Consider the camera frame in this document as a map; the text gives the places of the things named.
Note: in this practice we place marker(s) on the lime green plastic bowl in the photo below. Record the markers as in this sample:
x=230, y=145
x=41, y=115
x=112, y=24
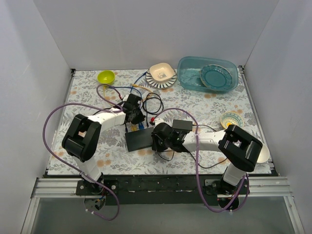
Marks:
x=106, y=77

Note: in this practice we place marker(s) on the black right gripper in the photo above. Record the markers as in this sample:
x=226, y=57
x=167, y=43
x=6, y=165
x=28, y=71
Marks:
x=156, y=140

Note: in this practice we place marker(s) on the white ceramic bowl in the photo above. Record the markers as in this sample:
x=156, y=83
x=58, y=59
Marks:
x=264, y=154

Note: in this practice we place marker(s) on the striped white blue plate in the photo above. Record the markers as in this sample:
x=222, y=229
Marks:
x=160, y=85

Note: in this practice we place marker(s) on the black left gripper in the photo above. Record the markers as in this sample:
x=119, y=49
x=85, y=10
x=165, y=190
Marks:
x=136, y=116

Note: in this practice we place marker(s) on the patterned teal yellow small bowl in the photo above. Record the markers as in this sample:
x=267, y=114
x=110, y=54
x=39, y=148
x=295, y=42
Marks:
x=231, y=118

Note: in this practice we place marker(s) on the teal transparent plastic tub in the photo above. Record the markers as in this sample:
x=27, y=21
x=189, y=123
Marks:
x=188, y=73

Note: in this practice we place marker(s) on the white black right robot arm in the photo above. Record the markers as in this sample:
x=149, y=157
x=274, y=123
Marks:
x=242, y=149

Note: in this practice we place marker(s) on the aluminium frame rail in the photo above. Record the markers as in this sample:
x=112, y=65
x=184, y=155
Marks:
x=66, y=187

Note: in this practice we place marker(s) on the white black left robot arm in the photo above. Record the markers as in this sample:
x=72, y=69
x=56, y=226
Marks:
x=81, y=138

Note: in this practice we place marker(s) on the floral patterned table mat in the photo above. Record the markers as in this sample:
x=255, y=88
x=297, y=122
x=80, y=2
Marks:
x=112, y=156

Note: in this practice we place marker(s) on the cream square panda bowl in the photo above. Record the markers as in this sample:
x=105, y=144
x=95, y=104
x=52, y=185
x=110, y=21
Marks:
x=161, y=72

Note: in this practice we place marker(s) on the black power adapter brick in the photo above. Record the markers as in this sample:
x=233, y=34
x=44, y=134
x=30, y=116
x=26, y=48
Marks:
x=182, y=125

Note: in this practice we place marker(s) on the teal glass plate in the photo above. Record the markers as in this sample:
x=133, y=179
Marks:
x=216, y=77

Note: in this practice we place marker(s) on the black network switch box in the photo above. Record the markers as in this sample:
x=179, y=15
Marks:
x=139, y=139

